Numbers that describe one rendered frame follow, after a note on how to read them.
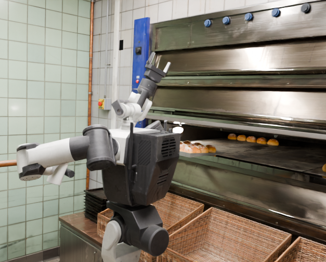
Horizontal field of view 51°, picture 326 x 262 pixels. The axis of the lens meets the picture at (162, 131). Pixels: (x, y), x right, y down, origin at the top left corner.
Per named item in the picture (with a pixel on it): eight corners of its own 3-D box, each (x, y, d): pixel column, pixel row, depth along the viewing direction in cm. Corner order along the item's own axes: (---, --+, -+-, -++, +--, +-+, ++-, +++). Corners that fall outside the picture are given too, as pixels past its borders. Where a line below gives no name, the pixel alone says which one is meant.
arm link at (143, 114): (153, 100, 180) (142, 121, 185) (137, 92, 179) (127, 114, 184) (152, 104, 174) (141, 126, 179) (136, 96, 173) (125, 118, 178)
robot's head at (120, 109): (139, 113, 146) (131, 97, 148) (127, 113, 139) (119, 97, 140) (128, 120, 149) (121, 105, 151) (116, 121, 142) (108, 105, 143)
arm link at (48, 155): (10, 178, 121) (72, 164, 121) (7, 144, 125) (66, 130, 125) (25, 182, 133) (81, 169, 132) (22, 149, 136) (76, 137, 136)
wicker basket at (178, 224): (147, 219, 269) (149, 185, 266) (204, 244, 229) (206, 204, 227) (95, 235, 235) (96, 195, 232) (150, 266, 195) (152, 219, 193)
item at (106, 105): (104, 109, 312) (105, 97, 311) (111, 109, 305) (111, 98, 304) (98, 109, 307) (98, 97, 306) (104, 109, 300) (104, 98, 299)
